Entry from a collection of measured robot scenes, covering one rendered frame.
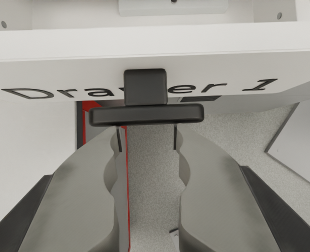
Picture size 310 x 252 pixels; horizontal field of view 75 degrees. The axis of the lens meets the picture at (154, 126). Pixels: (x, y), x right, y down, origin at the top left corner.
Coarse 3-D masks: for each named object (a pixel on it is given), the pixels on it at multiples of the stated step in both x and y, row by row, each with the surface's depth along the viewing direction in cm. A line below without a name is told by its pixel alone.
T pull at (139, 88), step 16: (128, 80) 13; (144, 80) 13; (160, 80) 13; (128, 96) 13; (144, 96) 13; (160, 96) 13; (96, 112) 12; (112, 112) 12; (128, 112) 12; (144, 112) 12; (160, 112) 13; (176, 112) 13; (192, 112) 13
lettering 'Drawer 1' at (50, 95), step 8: (264, 80) 17; (272, 80) 17; (16, 88) 16; (24, 88) 16; (96, 88) 17; (120, 88) 17; (184, 88) 18; (192, 88) 18; (208, 88) 19; (256, 88) 20; (264, 88) 20; (24, 96) 19; (48, 96) 19; (72, 96) 20
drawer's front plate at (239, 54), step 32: (0, 32) 11; (32, 32) 11; (64, 32) 11; (96, 32) 11; (128, 32) 11; (160, 32) 11; (192, 32) 11; (224, 32) 11; (256, 32) 11; (288, 32) 11; (0, 64) 11; (32, 64) 12; (64, 64) 12; (96, 64) 12; (128, 64) 12; (160, 64) 13; (192, 64) 13; (224, 64) 13; (256, 64) 13; (288, 64) 14; (0, 96) 19; (32, 96) 19; (64, 96) 20; (96, 96) 20
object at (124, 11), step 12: (120, 0) 20; (132, 0) 20; (144, 0) 20; (156, 0) 20; (168, 0) 20; (180, 0) 20; (192, 0) 20; (204, 0) 20; (216, 0) 20; (120, 12) 20; (132, 12) 20; (144, 12) 20; (156, 12) 20; (168, 12) 20; (180, 12) 21; (192, 12) 21; (204, 12) 21; (216, 12) 21
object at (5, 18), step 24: (0, 0) 16; (24, 0) 19; (48, 0) 21; (72, 0) 21; (96, 0) 21; (240, 0) 21; (264, 0) 19; (288, 0) 16; (0, 24) 16; (24, 24) 19; (48, 24) 21; (72, 24) 21; (96, 24) 21; (120, 24) 21; (144, 24) 21; (168, 24) 21; (192, 24) 21
